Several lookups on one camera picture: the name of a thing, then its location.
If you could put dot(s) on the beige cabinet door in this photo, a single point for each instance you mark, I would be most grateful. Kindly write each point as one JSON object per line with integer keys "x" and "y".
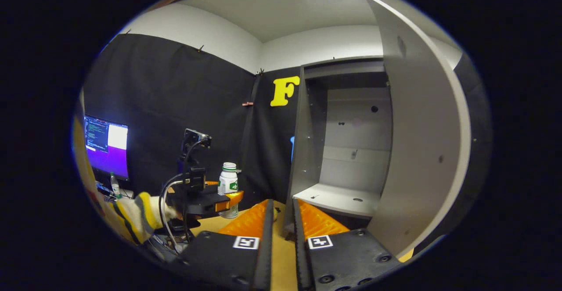
{"x": 421, "y": 128}

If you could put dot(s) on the black backdrop cloth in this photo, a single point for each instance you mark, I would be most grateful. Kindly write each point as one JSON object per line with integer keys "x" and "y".
{"x": 175, "y": 89}

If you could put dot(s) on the black clip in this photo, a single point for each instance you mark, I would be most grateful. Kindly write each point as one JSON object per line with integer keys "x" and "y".
{"x": 260, "y": 72}

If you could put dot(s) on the dark grey cabinet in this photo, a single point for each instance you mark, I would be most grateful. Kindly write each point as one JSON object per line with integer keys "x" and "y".
{"x": 351, "y": 168}

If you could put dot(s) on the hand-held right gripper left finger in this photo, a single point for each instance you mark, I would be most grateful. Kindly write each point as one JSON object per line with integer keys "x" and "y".
{"x": 264, "y": 260}

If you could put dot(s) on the white bottle green cap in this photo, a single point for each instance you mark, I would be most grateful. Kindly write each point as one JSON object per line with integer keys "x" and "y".
{"x": 227, "y": 179}

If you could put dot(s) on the pink clip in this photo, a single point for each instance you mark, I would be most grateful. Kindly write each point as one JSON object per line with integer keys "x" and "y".
{"x": 247, "y": 104}

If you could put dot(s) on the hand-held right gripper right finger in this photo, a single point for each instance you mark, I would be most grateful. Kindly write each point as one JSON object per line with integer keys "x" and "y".
{"x": 302, "y": 260}

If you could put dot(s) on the computer monitor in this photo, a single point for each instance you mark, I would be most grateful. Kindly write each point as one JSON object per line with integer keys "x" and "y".
{"x": 107, "y": 150}

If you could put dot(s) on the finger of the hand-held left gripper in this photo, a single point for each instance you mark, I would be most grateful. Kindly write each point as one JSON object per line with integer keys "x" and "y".
{"x": 210, "y": 203}
{"x": 210, "y": 184}

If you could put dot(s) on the clear plastic bottle green label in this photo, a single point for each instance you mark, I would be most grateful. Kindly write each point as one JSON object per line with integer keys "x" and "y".
{"x": 115, "y": 188}

